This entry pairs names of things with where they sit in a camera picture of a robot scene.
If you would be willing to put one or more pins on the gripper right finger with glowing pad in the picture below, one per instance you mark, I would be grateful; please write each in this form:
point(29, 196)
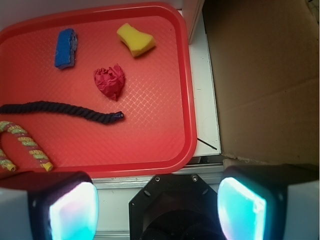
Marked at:
point(270, 202)

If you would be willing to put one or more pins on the red plastic tray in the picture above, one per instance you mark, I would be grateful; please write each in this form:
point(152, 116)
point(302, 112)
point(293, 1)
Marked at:
point(158, 133)

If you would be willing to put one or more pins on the yellow sponge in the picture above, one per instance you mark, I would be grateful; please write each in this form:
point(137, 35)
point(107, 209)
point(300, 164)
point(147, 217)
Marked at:
point(137, 42)

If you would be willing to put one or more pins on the crumpled red paper ball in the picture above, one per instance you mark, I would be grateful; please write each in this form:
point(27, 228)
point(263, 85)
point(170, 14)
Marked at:
point(110, 82)

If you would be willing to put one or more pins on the black zip tie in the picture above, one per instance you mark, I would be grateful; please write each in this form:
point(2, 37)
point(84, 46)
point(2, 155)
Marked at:
point(207, 144)

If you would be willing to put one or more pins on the brown cardboard box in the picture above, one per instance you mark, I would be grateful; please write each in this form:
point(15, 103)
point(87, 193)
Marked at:
point(266, 72)

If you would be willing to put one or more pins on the blue sponge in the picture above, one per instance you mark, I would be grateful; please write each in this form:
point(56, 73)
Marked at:
point(66, 47)

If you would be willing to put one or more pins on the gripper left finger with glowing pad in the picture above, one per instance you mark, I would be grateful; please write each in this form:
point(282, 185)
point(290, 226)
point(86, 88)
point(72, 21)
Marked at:
point(48, 206)

